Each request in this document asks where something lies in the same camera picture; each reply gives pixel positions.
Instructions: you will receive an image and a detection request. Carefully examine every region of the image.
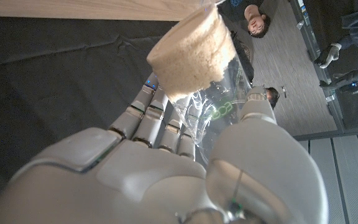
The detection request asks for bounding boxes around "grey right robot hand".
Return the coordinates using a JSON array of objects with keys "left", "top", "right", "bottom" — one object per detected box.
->
[{"left": 0, "top": 72, "right": 329, "bottom": 224}]

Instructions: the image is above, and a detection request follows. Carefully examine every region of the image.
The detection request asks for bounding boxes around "sugar-filled clear plastic cup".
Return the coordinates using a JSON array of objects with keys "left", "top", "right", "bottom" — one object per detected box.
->
[{"left": 146, "top": 2, "right": 256, "bottom": 166}]

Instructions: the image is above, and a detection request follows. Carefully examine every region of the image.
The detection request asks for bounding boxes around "black backdrop curtain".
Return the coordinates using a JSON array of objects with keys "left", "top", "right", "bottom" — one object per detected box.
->
[{"left": 0, "top": 16, "right": 180, "bottom": 203}]

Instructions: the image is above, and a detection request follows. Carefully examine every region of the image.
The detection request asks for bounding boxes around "seated person blue patterned shirt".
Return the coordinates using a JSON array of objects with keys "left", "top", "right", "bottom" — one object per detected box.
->
[{"left": 222, "top": 0, "right": 273, "bottom": 40}]

